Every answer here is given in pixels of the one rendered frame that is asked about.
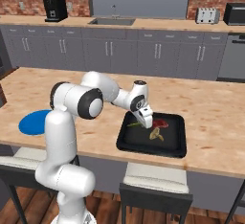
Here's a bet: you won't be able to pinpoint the black microwave oven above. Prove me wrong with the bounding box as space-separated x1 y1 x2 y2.
223 2 245 27

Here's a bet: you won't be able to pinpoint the red steak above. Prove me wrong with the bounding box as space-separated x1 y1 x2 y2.
151 119 169 129

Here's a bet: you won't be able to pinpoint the blue plate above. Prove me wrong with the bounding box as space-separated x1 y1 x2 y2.
18 109 54 137

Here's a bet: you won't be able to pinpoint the steel tap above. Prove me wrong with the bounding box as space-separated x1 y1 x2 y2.
110 5 121 19

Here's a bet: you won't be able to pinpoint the grey dishwasher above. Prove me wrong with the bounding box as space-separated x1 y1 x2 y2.
216 33 245 83

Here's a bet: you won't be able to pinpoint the black coffee machine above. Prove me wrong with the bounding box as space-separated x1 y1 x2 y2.
42 0 69 23

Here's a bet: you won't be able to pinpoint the steel sink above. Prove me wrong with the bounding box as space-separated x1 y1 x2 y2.
88 16 136 27

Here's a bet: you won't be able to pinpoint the dark stool with white cushion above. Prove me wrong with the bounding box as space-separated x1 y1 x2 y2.
119 162 194 224
0 146 80 224

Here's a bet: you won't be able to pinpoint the black tray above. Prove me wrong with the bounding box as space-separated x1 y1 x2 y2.
116 110 188 159

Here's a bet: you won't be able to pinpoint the grey base cupboards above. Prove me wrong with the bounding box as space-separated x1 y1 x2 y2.
0 24 229 81

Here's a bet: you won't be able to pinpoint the silver toaster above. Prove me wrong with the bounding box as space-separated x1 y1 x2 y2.
194 7 221 25

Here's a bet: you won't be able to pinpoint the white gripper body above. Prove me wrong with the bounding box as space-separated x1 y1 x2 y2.
139 108 154 130

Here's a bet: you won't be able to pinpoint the green asparagus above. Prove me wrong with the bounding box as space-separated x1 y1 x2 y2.
126 122 145 128

